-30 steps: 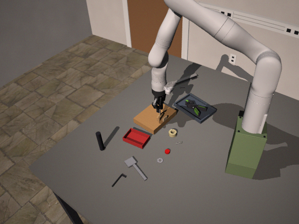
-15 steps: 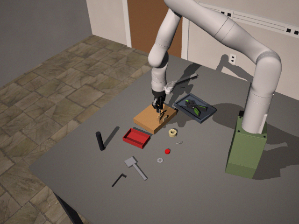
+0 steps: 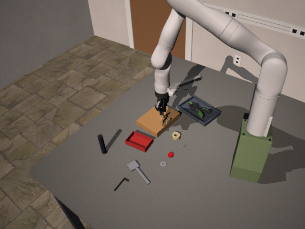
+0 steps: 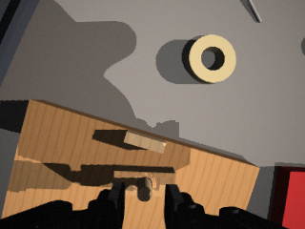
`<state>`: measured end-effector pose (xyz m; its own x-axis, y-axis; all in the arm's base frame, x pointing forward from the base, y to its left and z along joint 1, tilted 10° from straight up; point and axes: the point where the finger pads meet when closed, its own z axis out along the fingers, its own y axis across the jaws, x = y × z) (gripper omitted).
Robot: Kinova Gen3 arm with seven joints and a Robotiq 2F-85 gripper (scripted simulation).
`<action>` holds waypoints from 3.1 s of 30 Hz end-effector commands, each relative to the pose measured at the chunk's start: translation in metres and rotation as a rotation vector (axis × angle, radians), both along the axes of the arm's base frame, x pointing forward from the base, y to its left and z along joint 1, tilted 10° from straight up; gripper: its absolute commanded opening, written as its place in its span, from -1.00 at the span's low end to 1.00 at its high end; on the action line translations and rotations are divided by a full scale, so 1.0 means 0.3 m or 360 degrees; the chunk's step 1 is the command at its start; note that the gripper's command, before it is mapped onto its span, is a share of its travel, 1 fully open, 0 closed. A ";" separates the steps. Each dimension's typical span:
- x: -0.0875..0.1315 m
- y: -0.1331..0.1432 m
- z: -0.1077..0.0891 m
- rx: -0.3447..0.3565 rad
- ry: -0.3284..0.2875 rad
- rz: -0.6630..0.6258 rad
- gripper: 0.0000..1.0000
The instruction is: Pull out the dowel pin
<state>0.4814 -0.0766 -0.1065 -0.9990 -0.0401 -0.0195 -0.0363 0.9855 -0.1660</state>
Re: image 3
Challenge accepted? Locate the light brown wooden board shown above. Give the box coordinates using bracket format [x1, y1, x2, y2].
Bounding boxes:
[136, 106, 180, 137]

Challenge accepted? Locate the cream ring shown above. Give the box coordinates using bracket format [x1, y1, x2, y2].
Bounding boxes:
[172, 132, 180, 140]

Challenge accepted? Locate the red rectangular tray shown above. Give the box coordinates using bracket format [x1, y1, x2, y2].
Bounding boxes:
[125, 131, 153, 152]

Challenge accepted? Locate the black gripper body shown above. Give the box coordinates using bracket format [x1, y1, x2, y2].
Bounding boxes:
[155, 91, 169, 105]

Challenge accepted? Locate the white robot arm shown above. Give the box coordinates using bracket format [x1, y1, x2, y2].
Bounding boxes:
[151, 0, 287, 137]

